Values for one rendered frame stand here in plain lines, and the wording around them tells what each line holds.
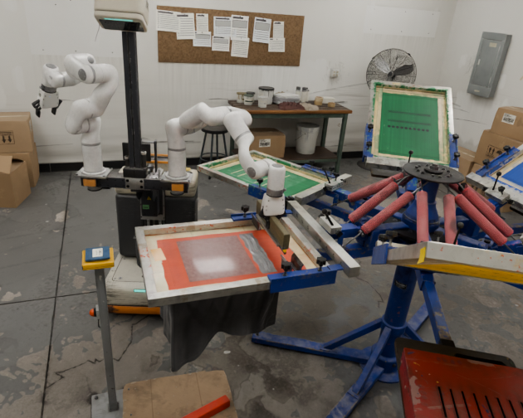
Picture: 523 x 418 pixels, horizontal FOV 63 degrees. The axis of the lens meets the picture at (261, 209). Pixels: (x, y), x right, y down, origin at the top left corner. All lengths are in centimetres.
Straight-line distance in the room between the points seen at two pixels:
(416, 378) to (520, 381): 30
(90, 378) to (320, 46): 481
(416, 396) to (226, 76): 488
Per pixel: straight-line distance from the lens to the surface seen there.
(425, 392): 131
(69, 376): 286
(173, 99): 560
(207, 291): 170
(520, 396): 144
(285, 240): 183
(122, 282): 303
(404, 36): 678
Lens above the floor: 200
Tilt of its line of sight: 25 degrees down
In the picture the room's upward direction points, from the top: 5 degrees clockwise
